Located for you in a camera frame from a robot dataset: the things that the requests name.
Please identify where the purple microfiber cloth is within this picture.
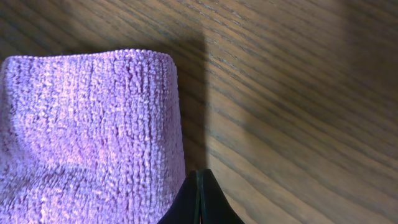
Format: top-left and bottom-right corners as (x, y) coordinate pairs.
(1, 49), (185, 223)

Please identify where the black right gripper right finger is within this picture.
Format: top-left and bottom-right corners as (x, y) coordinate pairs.
(199, 169), (244, 224)

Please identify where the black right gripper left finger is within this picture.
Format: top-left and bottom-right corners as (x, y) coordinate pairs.
(158, 171), (199, 224)

